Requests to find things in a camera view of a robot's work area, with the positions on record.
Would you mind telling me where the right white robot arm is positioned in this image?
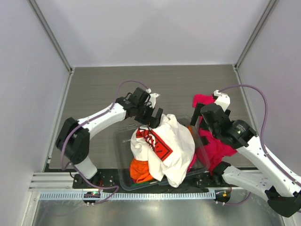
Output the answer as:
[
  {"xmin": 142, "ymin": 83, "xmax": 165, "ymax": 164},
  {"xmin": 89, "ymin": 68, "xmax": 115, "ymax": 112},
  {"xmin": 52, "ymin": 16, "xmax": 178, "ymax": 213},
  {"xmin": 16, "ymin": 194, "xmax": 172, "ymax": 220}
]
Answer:
[{"xmin": 190, "ymin": 103, "xmax": 301, "ymax": 218}]

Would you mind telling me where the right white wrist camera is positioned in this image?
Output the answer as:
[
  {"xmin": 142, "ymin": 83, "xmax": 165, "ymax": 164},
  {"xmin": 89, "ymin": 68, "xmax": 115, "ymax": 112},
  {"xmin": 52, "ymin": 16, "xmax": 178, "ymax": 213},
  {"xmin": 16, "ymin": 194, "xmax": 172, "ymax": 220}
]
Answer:
[{"xmin": 213, "ymin": 90, "xmax": 230, "ymax": 112}]

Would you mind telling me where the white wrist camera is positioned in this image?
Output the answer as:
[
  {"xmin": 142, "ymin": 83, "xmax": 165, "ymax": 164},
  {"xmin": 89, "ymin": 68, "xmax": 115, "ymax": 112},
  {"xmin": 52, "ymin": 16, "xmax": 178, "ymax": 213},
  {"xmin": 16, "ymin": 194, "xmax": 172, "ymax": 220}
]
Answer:
[
  {"xmin": 144, "ymin": 89, "xmax": 160, "ymax": 109},
  {"xmin": 213, "ymin": 90, "xmax": 230, "ymax": 112}
]

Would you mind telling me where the white t shirt red print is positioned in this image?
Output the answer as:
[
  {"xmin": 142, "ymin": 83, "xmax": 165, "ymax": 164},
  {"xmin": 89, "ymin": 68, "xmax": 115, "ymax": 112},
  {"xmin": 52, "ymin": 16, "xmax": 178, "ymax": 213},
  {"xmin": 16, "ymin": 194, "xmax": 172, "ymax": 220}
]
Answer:
[{"xmin": 130, "ymin": 114, "xmax": 195, "ymax": 188}]

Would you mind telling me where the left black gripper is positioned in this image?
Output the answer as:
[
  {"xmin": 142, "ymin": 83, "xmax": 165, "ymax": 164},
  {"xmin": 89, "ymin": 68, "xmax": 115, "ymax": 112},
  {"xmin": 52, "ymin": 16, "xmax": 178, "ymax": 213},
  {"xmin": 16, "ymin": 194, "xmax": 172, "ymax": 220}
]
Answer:
[{"xmin": 135, "ymin": 103, "xmax": 163, "ymax": 130}]

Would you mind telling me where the aluminium front rail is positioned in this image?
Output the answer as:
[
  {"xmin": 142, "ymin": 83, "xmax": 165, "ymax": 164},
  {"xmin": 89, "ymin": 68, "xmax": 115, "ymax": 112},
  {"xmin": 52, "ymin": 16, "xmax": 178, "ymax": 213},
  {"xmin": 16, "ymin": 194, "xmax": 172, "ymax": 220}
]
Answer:
[{"xmin": 28, "ymin": 170, "xmax": 286, "ymax": 193}]

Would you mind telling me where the aluminium frame post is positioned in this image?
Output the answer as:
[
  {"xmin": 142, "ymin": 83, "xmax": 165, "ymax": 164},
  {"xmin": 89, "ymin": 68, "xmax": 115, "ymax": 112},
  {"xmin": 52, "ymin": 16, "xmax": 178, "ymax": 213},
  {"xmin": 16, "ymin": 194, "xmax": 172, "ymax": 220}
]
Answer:
[
  {"xmin": 27, "ymin": 0, "xmax": 73, "ymax": 74},
  {"xmin": 233, "ymin": 0, "xmax": 279, "ymax": 71}
]

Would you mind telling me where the pink t shirt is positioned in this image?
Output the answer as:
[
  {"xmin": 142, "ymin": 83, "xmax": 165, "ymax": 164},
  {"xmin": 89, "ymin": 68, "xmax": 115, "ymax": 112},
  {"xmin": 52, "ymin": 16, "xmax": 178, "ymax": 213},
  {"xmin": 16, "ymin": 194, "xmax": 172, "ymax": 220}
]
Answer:
[{"xmin": 192, "ymin": 94, "xmax": 237, "ymax": 175}]

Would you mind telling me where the white slotted cable duct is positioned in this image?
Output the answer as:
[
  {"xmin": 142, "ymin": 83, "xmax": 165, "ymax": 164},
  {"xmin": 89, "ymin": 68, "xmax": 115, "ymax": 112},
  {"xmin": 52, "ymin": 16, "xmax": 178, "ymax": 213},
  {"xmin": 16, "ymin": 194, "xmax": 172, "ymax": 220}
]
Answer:
[{"xmin": 39, "ymin": 190, "xmax": 215, "ymax": 201}]

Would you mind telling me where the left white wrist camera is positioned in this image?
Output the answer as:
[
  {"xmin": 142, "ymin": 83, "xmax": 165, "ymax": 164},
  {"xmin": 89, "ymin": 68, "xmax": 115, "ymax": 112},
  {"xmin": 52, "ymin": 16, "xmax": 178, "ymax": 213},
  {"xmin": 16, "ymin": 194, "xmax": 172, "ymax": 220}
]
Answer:
[{"xmin": 144, "ymin": 89, "xmax": 160, "ymax": 109}]

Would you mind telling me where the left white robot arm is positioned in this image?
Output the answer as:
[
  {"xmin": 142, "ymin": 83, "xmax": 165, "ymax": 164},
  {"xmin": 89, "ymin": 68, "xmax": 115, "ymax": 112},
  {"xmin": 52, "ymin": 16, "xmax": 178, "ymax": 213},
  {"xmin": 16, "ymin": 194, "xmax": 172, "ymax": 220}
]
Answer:
[{"xmin": 55, "ymin": 87, "xmax": 163, "ymax": 188}]

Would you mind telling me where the clear plastic bin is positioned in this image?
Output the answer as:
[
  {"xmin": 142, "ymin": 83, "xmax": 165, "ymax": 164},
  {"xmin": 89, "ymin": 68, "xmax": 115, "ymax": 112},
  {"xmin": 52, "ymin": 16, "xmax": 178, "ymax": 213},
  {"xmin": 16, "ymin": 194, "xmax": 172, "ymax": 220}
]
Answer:
[{"xmin": 112, "ymin": 114, "xmax": 210, "ymax": 192}]

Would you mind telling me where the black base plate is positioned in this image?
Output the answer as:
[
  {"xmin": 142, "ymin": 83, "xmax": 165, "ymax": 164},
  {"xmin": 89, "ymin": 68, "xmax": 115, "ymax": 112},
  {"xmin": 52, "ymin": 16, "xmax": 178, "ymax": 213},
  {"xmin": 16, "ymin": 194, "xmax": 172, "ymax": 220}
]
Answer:
[{"xmin": 72, "ymin": 169, "xmax": 231, "ymax": 194}]

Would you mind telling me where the right aluminium frame post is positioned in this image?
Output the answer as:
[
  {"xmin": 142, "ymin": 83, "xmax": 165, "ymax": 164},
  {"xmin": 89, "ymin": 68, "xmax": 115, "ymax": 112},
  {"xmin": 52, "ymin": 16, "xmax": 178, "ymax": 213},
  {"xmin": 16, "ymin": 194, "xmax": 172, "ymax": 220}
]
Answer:
[{"xmin": 233, "ymin": 0, "xmax": 279, "ymax": 71}]

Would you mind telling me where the left aluminium frame post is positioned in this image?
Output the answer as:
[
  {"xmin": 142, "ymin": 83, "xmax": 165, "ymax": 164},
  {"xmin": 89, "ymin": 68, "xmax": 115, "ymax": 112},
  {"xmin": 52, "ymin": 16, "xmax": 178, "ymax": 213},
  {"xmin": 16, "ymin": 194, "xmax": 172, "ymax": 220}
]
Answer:
[{"xmin": 27, "ymin": 0, "xmax": 73, "ymax": 74}]

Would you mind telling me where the orange t shirt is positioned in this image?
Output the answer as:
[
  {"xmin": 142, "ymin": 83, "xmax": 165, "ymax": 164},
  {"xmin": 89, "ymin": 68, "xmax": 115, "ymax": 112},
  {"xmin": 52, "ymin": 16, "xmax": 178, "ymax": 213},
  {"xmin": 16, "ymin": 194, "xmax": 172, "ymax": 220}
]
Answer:
[{"xmin": 129, "ymin": 159, "xmax": 154, "ymax": 183}]

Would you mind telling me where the green t shirt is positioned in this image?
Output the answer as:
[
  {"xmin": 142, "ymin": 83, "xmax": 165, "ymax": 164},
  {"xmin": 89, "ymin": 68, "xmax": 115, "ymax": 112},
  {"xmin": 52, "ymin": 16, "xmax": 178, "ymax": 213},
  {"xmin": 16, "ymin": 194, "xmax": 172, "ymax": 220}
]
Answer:
[{"xmin": 130, "ymin": 181, "xmax": 157, "ymax": 189}]

